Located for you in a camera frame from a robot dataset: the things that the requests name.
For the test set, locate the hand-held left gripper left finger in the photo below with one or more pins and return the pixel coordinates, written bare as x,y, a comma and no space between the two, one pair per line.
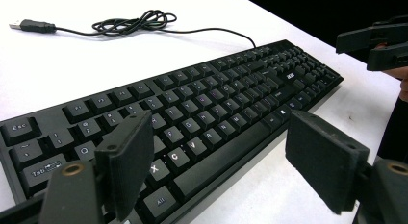
128,160

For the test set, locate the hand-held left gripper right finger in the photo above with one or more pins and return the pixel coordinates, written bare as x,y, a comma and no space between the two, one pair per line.
324,160

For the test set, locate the black computer keyboard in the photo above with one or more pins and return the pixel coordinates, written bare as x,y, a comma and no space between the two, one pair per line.
224,89

